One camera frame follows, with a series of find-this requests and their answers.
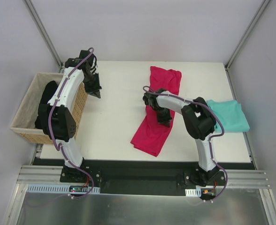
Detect pink t shirt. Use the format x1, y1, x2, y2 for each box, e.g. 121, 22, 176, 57
131, 66, 182, 157

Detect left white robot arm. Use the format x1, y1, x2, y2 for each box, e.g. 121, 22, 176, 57
38, 47, 102, 182

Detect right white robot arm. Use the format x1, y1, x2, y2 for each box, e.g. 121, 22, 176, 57
143, 89, 216, 185

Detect black t shirt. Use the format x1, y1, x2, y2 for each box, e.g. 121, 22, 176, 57
35, 80, 58, 129

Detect folded teal t shirt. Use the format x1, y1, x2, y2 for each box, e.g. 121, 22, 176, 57
207, 100, 250, 133

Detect wicker laundry basket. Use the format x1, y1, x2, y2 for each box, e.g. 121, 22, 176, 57
10, 72, 87, 144

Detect right white cable duct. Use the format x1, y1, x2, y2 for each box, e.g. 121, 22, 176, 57
185, 188, 201, 197

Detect white cable duct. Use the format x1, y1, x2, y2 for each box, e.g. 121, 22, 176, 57
27, 184, 100, 195
185, 188, 201, 197

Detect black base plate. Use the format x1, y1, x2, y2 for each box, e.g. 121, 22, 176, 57
60, 160, 227, 196

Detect left white cable duct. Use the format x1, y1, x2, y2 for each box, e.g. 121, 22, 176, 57
27, 184, 100, 195

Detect left rear aluminium post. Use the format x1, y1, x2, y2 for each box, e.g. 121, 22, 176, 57
23, 0, 63, 69

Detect aluminium post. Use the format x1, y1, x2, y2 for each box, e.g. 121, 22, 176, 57
23, 0, 63, 69
224, 0, 272, 71

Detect aluminium rail frame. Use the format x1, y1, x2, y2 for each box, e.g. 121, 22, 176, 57
4, 144, 276, 225

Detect right rear aluminium post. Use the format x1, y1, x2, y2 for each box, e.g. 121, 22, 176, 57
224, 0, 272, 71

